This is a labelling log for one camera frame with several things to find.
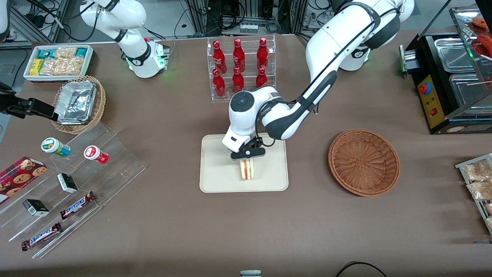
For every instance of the small grey device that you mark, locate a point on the small grey device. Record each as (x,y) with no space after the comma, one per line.
(250,274)

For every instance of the white power strip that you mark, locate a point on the white power strip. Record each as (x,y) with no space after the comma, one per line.
(248,29)

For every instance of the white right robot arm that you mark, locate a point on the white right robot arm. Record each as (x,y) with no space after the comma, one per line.
(140,54)

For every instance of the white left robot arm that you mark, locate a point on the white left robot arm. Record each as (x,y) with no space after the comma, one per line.
(326,42)

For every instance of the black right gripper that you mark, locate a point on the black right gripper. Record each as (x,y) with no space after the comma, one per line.
(16,106)

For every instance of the orange red fried food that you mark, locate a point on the orange red fried food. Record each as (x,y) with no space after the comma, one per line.
(480,22)

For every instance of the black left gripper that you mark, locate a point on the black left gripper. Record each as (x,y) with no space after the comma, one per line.
(252,144)

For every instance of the yellow snack pack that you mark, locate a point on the yellow snack pack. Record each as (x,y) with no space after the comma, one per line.
(36,67)

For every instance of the clear bagged snack pack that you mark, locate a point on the clear bagged snack pack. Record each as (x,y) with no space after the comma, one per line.
(476,172)
(489,207)
(489,222)
(480,190)

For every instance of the brown round wicker basket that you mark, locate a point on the brown round wicker basket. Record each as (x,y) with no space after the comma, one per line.
(364,162)

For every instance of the teal snack pack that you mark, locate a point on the teal snack pack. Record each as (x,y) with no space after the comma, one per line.
(81,52)
(45,53)

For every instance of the clear acrylic bottle rack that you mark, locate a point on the clear acrylic bottle rack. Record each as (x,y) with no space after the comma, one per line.
(250,38)

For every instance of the steel warmer pan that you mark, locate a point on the steel warmer pan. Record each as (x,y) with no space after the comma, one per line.
(453,54)
(467,90)

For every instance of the large clear cracker pack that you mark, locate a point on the large clear cracker pack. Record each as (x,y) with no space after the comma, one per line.
(63,66)

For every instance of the stack of foil trays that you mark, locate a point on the stack of foil trays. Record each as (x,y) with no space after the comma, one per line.
(75,102)

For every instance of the small black white box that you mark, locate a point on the small black white box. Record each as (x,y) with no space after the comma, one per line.
(67,183)
(35,207)

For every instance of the red lid yoghurt cup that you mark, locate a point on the red lid yoghurt cup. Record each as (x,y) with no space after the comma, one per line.
(94,154)

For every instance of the light wicker basket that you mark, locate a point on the light wicker basket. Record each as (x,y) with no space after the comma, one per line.
(99,104)

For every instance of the clear acrylic stepped display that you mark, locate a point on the clear acrylic stepped display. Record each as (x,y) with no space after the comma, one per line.
(115,161)

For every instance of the red cookie box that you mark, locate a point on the red cookie box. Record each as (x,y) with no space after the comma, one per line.
(17,177)

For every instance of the green lid yoghurt cup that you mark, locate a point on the green lid yoghurt cup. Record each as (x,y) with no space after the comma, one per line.
(52,145)

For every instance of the triangular sandwich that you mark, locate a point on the triangular sandwich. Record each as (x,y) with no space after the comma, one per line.
(246,171)

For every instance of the white rectangular snack bin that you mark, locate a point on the white rectangular snack bin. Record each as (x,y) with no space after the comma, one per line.
(27,75)

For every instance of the snickers chocolate bar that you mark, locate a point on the snickers chocolate bar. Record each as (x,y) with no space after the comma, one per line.
(77,206)
(41,236)

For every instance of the red cola bottle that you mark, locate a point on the red cola bottle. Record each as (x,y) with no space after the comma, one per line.
(219,84)
(238,55)
(262,54)
(238,80)
(219,57)
(261,79)

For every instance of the black food warmer machine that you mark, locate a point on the black food warmer machine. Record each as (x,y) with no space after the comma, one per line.
(434,111)

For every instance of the aluminium frame rack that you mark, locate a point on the aluminium frame rack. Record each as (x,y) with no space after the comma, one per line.
(23,23)

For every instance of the metal tray of pastries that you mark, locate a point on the metal tray of pastries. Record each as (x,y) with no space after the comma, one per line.
(461,166)

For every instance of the cream plastic tray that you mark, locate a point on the cream plastic tray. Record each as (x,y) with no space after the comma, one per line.
(217,169)

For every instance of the small clear cracker pack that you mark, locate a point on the small clear cracker pack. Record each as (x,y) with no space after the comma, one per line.
(65,52)

